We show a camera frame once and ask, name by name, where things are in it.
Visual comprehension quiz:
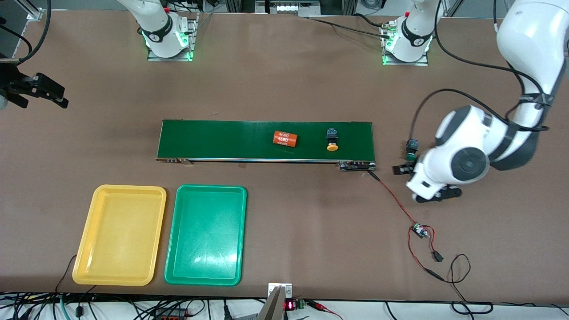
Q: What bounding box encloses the orange 4680 cylinder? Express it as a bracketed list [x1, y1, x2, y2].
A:
[272, 130, 299, 148]

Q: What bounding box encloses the yellow plastic tray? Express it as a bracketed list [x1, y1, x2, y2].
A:
[72, 184, 167, 286]

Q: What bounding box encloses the green belt conveyor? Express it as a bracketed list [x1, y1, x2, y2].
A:
[156, 119, 377, 173]

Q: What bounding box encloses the green plastic tray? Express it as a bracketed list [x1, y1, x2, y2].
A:
[164, 184, 248, 286]

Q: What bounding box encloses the device with white lights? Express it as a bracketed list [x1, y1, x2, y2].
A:
[256, 0, 321, 15]

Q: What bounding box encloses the red power strip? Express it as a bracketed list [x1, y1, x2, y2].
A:
[153, 309, 189, 320]

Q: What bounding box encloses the red and black wire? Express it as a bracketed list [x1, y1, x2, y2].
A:
[367, 170, 446, 281]

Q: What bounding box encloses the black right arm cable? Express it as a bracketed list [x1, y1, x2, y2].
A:
[0, 0, 52, 63]

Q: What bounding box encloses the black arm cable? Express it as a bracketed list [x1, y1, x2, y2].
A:
[408, 0, 552, 143]
[0, 0, 52, 63]

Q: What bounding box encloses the aluminium frame profile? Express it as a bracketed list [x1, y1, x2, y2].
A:
[16, 0, 43, 20]

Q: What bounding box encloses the thin black cable loop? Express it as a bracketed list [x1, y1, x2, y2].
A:
[438, 253, 495, 316]

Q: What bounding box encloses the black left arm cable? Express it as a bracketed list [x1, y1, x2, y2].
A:
[408, 0, 552, 143]

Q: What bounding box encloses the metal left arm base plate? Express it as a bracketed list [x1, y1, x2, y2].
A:
[380, 22, 429, 66]

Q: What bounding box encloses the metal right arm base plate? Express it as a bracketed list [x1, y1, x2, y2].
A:
[147, 12, 198, 62]

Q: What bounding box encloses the black cable beside tray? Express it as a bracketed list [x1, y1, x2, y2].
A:
[54, 254, 96, 295]

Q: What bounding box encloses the black cable on table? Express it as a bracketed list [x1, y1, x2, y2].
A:
[307, 17, 392, 40]

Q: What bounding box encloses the grey metal camera bracket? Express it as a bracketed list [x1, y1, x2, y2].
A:
[256, 283, 294, 320]

